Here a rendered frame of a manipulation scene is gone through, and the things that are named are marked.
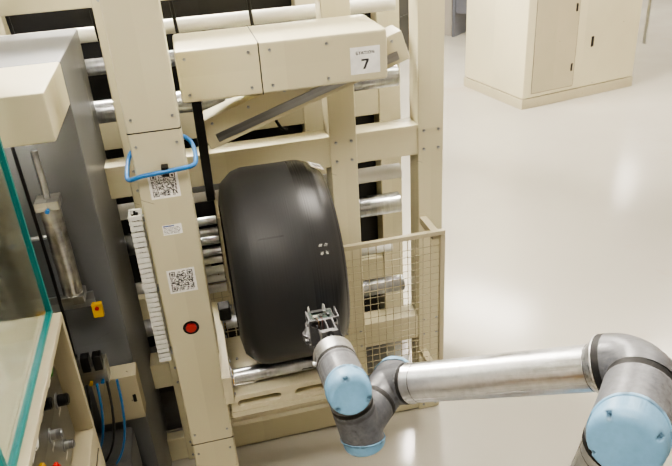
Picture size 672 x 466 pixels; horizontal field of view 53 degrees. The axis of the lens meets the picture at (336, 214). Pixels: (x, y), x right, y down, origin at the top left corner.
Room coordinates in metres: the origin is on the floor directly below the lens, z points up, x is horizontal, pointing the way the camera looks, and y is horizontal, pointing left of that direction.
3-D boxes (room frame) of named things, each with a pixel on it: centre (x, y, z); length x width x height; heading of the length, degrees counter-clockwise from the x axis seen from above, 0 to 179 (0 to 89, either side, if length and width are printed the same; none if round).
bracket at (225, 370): (1.70, 0.38, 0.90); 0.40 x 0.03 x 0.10; 12
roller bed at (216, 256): (2.06, 0.49, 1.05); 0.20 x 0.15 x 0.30; 102
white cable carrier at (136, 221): (1.62, 0.52, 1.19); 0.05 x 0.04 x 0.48; 12
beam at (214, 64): (2.05, 0.14, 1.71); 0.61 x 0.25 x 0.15; 102
